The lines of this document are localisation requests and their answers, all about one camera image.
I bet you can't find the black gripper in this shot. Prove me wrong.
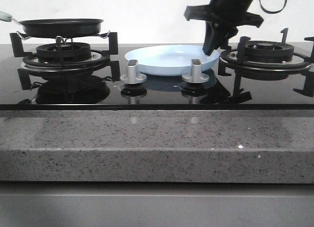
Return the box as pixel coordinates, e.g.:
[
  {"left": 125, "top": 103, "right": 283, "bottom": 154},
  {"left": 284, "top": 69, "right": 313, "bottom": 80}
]
[{"left": 184, "top": 0, "right": 263, "bottom": 55}]

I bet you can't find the black gas burner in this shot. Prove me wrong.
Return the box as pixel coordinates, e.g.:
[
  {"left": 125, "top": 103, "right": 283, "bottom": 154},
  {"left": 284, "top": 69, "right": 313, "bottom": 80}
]
[
  {"left": 245, "top": 41, "right": 294, "bottom": 63},
  {"left": 36, "top": 42, "right": 91, "bottom": 63}
]

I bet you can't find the black frying pan green handle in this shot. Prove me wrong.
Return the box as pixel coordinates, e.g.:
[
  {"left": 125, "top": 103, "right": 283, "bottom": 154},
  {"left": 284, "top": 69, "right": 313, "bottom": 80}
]
[{"left": 0, "top": 12, "right": 103, "bottom": 38}]

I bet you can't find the black pan support grate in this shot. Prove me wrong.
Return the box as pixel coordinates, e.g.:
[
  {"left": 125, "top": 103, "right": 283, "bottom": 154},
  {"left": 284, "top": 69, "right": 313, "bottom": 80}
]
[
  {"left": 10, "top": 32, "right": 118, "bottom": 73},
  {"left": 218, "top": 28, "right": 314, "bottom": 97}
]

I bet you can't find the light blue plate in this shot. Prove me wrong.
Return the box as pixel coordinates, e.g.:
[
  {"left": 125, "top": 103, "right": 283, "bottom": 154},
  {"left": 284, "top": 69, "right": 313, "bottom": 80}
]
[{"left": 125, "top": 45, "right": 220, "bottom": 76}]

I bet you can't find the black cable loop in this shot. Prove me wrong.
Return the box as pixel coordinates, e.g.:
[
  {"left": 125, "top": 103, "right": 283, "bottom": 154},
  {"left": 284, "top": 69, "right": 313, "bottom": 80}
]
[{"left": 255, "top": 0, "right": 288, "bottom": 15}]

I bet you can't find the black glass gas cooktop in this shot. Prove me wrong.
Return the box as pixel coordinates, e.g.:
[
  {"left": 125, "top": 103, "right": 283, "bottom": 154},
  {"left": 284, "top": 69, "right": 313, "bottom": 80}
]
[{"left": 0, "top": 45, "right": 314, "bottom": 111}]

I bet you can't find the silver stove knob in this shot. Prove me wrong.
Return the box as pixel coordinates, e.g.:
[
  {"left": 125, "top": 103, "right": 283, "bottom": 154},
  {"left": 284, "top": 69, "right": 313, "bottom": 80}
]
[
  {"left": 120, "top": 59, "right": 147, "bottom": 85},
  {"left": 182, "top": 59, "right": 209, "bottom": 84}
]

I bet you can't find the wire pan reducer ring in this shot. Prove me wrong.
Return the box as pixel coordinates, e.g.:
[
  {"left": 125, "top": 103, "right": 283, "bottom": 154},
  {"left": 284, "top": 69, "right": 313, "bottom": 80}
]
[{"left": 16, "top": 30, "right": 110, "bottom": 46}]

